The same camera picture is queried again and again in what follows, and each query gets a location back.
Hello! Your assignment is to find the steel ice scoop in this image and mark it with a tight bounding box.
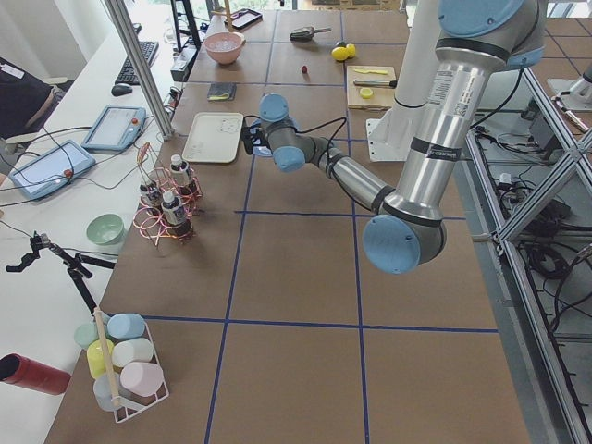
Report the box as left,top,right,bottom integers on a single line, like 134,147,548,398
290,26,332,43

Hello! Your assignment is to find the black computer mouse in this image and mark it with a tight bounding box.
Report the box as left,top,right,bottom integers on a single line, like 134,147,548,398
111,83,133,97

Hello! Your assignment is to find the blue pastel cup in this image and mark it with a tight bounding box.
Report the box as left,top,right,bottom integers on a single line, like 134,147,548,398
107,313,145,340

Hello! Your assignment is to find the black keyboard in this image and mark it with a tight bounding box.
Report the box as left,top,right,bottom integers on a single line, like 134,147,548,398
113,41,160,86

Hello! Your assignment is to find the pink pastel cup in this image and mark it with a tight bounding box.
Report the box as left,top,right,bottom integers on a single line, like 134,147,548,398
119,362,164,397

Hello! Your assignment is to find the dark drink bottle left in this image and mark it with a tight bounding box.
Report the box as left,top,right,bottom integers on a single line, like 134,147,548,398
140,178,162,216

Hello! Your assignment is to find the white wire cup rack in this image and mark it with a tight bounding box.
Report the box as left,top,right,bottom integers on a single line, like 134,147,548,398
75,307,170,424

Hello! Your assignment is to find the grey yellow folded cloth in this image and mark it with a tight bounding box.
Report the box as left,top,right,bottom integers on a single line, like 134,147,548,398
207,82,237,102

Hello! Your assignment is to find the dark drink bottle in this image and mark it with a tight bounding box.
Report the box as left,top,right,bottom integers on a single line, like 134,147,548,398
162,191,192,238
140,178,162,216
170,154,191,195

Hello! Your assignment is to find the small yellow lemon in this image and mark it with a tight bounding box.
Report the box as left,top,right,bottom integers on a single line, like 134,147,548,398
346,43,356,58

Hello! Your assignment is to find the teach pendant tablet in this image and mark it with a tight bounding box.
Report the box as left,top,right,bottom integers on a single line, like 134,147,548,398
81,105,146,152
8,140,96,200

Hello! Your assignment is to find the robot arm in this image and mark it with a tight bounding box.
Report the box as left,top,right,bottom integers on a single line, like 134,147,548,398
259,1,547,274

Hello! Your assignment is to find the green bowl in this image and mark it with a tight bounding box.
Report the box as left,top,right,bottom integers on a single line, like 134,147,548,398
86,214,125,246

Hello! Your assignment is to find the yellow pastel cup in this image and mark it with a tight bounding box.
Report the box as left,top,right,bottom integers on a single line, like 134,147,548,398
86,339,106,379

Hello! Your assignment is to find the far teach pendant tablet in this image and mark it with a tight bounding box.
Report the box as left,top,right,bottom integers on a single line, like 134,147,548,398
81,105,146,152

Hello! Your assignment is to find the large yellow lemon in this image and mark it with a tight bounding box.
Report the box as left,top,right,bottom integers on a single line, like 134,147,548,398
331,46,350,62

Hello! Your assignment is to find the copper wire bottle rack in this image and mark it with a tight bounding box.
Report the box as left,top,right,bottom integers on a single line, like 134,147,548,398
132,142,203,245

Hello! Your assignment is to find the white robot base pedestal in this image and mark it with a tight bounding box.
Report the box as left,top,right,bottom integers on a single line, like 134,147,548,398
366,0,440,162

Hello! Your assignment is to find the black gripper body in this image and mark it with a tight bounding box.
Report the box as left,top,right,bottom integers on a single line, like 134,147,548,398
240,118,271,156

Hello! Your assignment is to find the near teach pendant tablet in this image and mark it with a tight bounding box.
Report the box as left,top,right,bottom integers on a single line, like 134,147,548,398
8,140,96,200

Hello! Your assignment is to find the wooden cutting board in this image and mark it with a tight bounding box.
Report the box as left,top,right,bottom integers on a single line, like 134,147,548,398
346,66,397,110

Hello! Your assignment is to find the red cylinder bottle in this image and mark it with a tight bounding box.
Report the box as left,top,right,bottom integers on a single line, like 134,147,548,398
1,353,70,395

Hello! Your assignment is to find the steel muddler black cap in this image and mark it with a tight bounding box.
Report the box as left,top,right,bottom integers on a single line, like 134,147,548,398
353,80,398,89

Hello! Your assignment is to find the cream bear tray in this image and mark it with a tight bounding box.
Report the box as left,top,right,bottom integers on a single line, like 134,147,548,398
181,112,243,164

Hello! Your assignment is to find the aluminium frame post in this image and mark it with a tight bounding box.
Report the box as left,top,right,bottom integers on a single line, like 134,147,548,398
105,0,174,141

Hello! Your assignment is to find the dark drink bottle front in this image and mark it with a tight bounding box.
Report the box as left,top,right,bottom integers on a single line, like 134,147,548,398
162,191,192,238

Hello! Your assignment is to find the dark drink bottle right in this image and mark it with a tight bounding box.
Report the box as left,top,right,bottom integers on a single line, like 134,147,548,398
170,154,191,195

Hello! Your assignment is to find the yellow plastic knife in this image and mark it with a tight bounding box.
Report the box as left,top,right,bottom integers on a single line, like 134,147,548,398
353,68,389,75

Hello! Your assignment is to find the lemon half slice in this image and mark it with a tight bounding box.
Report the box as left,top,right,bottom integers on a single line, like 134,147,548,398
359,87,374,99

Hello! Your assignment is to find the black tripod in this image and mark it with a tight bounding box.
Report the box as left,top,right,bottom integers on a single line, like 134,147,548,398
5,230,117,320

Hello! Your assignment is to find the white pastel cup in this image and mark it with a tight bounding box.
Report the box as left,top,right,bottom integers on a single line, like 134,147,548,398
112,338,154,368

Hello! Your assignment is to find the pink bowl of ice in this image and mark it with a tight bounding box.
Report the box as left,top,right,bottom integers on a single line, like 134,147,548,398
203,32,246,65

